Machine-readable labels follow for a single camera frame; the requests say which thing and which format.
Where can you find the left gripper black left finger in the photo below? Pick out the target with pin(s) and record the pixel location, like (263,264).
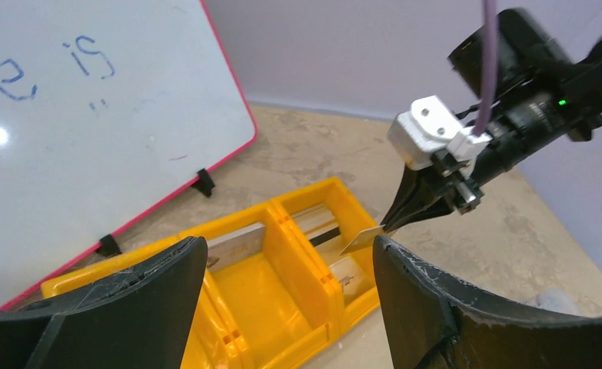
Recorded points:
(139,317)

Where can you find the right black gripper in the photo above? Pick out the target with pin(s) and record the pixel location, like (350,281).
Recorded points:
(541,95)

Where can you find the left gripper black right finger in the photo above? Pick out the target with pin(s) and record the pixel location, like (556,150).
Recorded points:
(434,319)

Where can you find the gold credit card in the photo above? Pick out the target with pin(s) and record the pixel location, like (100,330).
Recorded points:
(362,240)

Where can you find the cards in right compartment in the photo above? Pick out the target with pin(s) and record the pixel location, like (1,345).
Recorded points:
(320,227)

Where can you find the card in middle compartment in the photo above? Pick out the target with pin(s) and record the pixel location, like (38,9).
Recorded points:
(233,247)

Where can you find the black whiteboard stand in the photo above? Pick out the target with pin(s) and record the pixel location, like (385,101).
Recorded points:
(109,247)

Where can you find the small clear plastic cup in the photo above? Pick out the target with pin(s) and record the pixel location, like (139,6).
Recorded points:
(558,301)

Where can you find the yellow plastic compartment tray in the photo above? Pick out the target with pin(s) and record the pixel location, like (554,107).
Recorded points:
(275,309)

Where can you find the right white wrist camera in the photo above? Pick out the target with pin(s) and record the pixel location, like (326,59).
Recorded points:
(428,127)

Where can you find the white board with pink frame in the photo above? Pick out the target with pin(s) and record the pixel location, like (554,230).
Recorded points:
(107,110)

